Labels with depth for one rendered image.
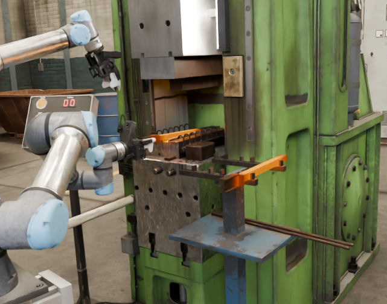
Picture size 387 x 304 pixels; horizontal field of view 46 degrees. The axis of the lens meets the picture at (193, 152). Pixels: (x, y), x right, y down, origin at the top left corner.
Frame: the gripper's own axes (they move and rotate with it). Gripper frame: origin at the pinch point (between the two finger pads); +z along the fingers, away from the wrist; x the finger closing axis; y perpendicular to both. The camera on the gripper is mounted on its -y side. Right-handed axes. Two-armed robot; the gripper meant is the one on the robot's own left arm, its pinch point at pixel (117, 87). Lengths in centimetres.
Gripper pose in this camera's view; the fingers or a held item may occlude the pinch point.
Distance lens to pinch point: 206.1
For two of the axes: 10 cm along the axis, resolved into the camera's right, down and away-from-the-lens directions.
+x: 8.1, 0.8, -5.8
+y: -5.0, 6.1, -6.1
